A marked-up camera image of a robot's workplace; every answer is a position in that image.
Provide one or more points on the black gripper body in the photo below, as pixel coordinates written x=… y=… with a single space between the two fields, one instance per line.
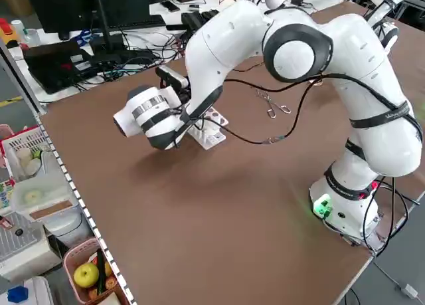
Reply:
x=185 y=92

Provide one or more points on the white test tube rack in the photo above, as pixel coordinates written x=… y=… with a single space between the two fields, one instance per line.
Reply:
x=212 y=137

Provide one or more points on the black ribbed power supply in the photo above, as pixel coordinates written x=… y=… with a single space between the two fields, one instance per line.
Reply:
x=191 y=19
x=210 y=14

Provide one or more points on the black keyboard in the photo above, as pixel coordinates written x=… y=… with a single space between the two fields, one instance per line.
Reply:
x=139 y=22

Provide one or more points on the metal crucible tongs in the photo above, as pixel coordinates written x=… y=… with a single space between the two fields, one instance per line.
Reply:
x=272 y=102

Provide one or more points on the black smartphone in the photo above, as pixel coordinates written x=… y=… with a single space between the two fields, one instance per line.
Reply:
x=170 y=6

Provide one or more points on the black equipment case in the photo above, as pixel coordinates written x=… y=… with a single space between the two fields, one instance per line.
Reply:
x=56 y=69

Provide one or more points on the black computer monitor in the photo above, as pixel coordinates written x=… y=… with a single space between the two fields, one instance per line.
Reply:
x=83 y=6

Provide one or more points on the white slotted basket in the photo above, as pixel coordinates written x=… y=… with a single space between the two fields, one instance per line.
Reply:
x=23 y=145

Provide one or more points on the clear plastic container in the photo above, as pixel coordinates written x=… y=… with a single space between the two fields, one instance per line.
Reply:
x=43 y=192

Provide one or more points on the white plastic bottle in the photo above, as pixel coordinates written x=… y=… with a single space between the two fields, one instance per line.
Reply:
x=18 y=27

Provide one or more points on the red yellow emergency stop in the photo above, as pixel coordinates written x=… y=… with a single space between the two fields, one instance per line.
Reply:
x=6 y=31

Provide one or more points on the pink plastic basket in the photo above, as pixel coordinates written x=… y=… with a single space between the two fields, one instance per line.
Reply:
x=71 y=262

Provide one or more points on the yellow green apple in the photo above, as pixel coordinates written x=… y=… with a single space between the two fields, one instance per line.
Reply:
x=85 y=275

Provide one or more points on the blue plastic object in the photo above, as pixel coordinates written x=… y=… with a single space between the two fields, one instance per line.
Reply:
x=17 y=294

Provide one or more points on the white plug adapter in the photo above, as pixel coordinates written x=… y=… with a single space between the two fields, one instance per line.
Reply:
x=407 y=290

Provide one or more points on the aluminium frame rail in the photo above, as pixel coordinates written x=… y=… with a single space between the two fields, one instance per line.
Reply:
x=83 y=208

